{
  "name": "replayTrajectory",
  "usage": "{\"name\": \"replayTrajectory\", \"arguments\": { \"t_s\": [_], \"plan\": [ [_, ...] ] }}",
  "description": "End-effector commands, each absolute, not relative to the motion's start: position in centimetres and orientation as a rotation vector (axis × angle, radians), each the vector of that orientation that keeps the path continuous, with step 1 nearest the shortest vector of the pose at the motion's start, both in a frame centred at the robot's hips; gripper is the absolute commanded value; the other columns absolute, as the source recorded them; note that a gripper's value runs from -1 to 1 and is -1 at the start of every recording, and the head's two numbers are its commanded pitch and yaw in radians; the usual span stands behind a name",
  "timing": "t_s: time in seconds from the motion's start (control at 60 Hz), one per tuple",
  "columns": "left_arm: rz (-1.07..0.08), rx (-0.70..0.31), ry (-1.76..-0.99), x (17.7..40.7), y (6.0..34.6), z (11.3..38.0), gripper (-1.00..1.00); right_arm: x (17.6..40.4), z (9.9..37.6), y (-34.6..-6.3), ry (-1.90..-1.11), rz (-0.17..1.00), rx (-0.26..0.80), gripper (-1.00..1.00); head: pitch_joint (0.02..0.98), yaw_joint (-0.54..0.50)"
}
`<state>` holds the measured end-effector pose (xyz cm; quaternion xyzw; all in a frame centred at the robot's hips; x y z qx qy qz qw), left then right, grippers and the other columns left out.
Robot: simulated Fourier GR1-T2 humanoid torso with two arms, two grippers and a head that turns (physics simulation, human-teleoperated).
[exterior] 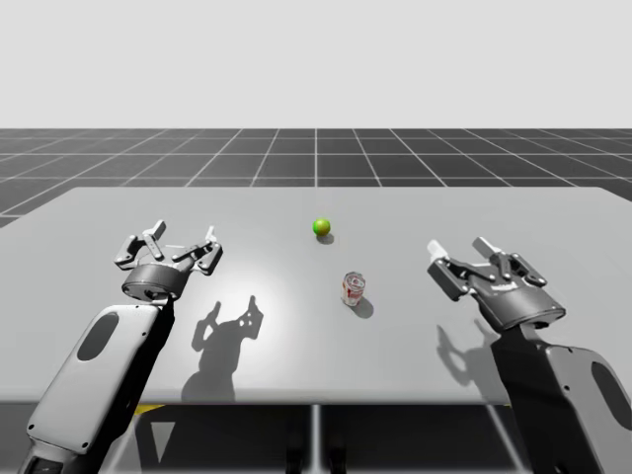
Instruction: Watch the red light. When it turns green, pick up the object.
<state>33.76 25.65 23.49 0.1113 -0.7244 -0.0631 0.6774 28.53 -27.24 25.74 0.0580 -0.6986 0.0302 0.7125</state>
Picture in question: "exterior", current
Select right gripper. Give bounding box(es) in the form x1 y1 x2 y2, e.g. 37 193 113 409
426 236 566 333

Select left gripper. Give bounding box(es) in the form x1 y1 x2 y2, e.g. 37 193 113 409
113 219 224 304

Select red and white can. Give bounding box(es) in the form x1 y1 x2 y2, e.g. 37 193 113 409
340 270 368 309

